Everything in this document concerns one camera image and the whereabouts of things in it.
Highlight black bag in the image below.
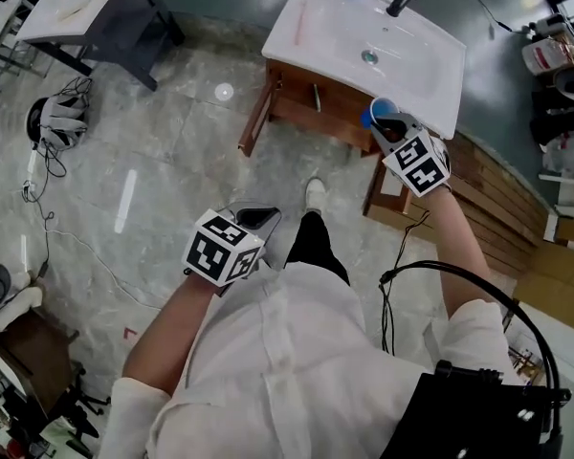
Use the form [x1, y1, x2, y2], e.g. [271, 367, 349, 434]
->
[529, 88, 574, 148]

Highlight white toilet bowl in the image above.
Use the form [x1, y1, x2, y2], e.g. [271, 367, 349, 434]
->
[552, 64, 574, 104]

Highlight person's left forearm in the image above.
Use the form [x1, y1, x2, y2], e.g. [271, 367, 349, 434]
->
[121, 270, 221, 392]

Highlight white headset rig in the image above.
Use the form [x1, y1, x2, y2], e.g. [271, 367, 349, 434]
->
[26, 94, 90, 150]

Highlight white bucket red label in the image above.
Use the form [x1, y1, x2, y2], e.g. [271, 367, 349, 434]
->
[520, 37, 563, 76]

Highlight person's white shirt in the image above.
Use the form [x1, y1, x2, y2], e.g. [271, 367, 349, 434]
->
[108, 260, 523, 459]

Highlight pink toothbrush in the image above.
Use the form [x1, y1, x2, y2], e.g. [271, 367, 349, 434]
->
[292, 0, 309, 47]

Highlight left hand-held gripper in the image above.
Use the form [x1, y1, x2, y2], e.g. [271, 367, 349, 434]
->
[180, 201, 284, 299]

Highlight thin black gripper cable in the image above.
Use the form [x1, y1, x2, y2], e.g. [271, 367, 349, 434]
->
[379, 209, 432, 354]

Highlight person's white shoe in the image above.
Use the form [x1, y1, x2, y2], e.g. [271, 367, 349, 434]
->
[303, 176, 328, 216]

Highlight thick black cable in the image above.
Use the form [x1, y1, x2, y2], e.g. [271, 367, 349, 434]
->
[379, 259, 563, 402]

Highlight black backpack unit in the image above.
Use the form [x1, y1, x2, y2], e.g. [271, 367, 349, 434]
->
[379, 358, 573, 459]

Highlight person's black trousers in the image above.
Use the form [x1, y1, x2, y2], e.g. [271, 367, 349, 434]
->
[283, 209, 351, 287]

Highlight person's right forearm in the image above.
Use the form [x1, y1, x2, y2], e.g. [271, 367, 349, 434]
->
[413, 184, 497, 320]

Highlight white sink basin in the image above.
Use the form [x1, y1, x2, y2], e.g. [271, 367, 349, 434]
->
[260, 0, 468, 141]

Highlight large flat cardboard box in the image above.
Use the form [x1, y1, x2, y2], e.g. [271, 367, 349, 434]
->
[511, 240, 574, 338]

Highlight beige cushion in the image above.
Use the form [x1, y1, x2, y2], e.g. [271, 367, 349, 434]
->
[0, 274, 45, 335]

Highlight black chair base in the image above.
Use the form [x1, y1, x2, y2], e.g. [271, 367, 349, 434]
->
[47, 360, 113, 445]

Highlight wooden vanity cabinet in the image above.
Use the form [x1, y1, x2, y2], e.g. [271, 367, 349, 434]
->
[265, 57, 389, 158]

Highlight wooden cabinet door white panel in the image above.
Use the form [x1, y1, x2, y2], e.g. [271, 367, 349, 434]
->
[361, 152, 432, 217]
[236, 71, 283, 159]

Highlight blue plastic cup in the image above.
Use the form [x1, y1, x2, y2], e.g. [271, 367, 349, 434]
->
[360, 96, 401, 131]

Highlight small cardboard box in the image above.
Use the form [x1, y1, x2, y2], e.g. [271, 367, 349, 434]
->
[543, 212, 574, 247]

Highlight white metal table frame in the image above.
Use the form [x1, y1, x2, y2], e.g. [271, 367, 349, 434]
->
[538, 171, 574, 242]

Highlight wooden plank platform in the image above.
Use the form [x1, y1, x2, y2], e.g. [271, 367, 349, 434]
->
[363, 128, 552, 277]

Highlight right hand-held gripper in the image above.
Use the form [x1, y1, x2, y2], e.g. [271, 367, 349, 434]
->
[368, 111, 454, 199]

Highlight dark grey vanity white top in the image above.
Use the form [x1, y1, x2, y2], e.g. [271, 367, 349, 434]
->
[15, 0, 188, 93]

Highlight white side table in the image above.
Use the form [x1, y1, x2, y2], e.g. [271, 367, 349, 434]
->
[0, 0, 26, 62]

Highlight black floor cable tangle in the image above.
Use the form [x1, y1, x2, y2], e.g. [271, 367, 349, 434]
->
[20, 76, 95, 279]

